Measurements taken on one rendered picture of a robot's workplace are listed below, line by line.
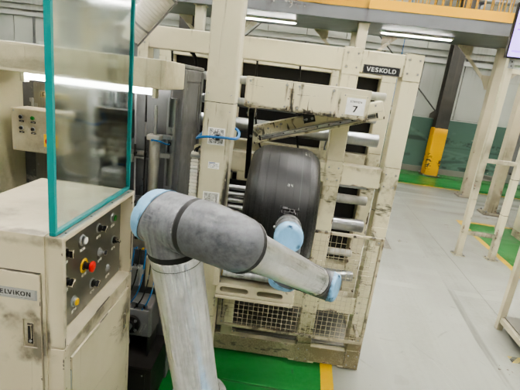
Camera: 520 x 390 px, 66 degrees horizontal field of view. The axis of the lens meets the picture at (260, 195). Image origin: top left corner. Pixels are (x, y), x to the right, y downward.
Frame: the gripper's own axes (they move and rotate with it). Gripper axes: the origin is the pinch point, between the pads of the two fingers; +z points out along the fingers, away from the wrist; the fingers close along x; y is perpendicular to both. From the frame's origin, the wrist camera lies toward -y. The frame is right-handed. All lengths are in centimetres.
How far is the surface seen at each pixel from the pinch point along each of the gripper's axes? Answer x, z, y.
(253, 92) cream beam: 23, 42, 52
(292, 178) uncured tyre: 0.0, 7.0, 16.2
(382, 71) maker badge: -43, 71, 74
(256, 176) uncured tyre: 14.6, 7.5, 15.2
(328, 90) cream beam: -13, 42, 57
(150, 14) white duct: 76, 41, 82
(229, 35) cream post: 33, 14, 70
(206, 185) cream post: 37.1, 21.3, 6.6
